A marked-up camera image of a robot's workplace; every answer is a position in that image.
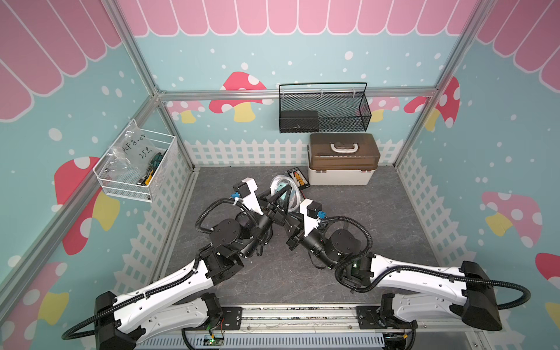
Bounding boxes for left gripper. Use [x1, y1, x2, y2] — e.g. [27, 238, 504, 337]
[241, 184, 292, 258]

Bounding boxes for teal charger cube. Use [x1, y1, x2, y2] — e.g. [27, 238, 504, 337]
[275, 184, 293, 212]

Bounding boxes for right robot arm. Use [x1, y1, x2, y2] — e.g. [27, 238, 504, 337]
[288, 199, 531, 331]

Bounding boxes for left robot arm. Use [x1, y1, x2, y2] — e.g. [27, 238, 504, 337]
[61, 176, 300, 349]

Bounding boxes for black orange battery pack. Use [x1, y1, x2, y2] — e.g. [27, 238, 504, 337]
[287, 167, 311, 190]

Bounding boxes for brown lidded storage box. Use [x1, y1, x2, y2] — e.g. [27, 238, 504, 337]
[308, 133, 381, 186]

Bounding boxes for black box in basket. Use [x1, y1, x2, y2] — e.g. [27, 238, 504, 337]
[279, 110, 319, 134]

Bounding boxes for green yellow tool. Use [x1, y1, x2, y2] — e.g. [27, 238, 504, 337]
[136, 153, 164, 186]

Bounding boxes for green circuit board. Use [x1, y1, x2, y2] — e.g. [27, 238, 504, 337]
[203, 335, 225, 347]

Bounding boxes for clear plastic labelled bag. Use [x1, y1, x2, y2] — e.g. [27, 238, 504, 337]
[106, 122, 159, 174]

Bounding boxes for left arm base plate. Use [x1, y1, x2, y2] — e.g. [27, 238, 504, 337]
[185, 306, 243, 331]

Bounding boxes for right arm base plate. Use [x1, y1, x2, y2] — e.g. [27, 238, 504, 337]
[356, 305, 418, 330]

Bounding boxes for black mesh wall basket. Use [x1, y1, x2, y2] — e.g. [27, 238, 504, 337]
[278, 82, 372, 133]

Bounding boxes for white wire wall basket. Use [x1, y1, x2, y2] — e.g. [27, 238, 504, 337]
[93, 121, 178, 203]

